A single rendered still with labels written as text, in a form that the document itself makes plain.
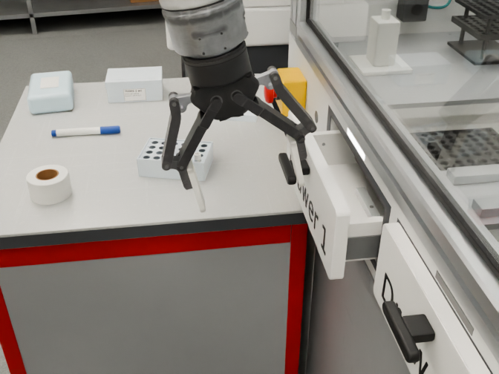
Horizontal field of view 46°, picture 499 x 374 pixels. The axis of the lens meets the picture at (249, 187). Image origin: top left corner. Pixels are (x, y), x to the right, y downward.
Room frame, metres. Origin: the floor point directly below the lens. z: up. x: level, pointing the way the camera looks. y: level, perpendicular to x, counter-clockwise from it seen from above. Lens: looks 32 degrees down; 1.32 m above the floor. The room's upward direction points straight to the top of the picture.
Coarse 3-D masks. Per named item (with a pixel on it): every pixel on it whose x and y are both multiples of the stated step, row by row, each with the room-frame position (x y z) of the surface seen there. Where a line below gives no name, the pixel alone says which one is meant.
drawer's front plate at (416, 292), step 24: (384, 240) 0.54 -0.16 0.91; (408, 240) 0.51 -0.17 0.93; (384, 264) 0.53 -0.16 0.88; (408, 264) 0.47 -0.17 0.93; (408, 288) 0.46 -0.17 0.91; (432, 288) 0.44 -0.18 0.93; (408, 312) 0.45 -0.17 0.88; (432, 312) 0.41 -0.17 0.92; (456, 336) 0.37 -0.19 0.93; (432, 360) 0.39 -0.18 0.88; (456, 360) 0.35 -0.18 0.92; (480, 360) 0.35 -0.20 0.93
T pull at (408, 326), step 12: (384, 312) 0.43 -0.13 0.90; (396, 312) 0.42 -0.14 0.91; (396, 324) 0.40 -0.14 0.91; (408, 324) 0.40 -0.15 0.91; (420, 324) 0.40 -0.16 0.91; (396, 336) 0.40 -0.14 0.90; (408, 336) 0.39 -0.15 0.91; (420, 336) 0.39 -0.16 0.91; (432, 336) 0.39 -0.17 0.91; (408, 348) 0.37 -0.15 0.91; (408, 360) 0.37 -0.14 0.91
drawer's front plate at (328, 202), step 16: (288, 112) 0.85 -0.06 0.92; (288, 144) 0.84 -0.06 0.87; (320, 160) 0.69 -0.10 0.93; (304, 176) 0.73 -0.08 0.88; (320, 176) 0.65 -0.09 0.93; (320, 192) 0.64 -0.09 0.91; (336, 192) 0.61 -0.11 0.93; (304, 208) 0.72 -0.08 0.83; (320, 208) 0.64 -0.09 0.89; (336, 208) 0.58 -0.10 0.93; (320, 224) 0.63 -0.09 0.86; (336, 224) 0.57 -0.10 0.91; (320, 240) 0.62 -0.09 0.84; (336, 240) 0.57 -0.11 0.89; (320, 256) 0.62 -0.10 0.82; (336, 256) 0.57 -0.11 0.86; (336, 272) 0.57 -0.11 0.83
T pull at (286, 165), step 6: (282, 156) 0.73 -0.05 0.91; (282, 162) 0.71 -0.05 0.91; (288, 162) 0.71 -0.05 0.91; (300, 162) 0.71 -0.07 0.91; (306, 162) 0.71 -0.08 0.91; (282, 168) 0.71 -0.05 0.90; (288, 168) 0.69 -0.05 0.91; (306, 168) 0.70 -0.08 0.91; (288, 174) 0.68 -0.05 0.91; (294, 174) 0.68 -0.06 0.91; (306, 174) 0.70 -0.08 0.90; (288, 180) 0.67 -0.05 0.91; (294, 180) 0.67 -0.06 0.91
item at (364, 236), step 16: (320, 144) 0.83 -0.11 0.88; (336, 144) 0.84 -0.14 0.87; (336, 160) 0.84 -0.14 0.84; (352, 160) 0.84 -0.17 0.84; (336, 176) 0.80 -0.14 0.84; (352, 176) 0.80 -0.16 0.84; (352, 192) 0.75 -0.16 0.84; (368, 192) 0.75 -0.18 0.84; (352, 208) 0.71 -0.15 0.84; (352, 224) 0.59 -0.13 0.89; (368, 224) 0.59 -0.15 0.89; (352, 240) 0.59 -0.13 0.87; (368, 240) 0.59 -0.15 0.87; (352, 256) 0.59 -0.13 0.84; (368, 256) 0.59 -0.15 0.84
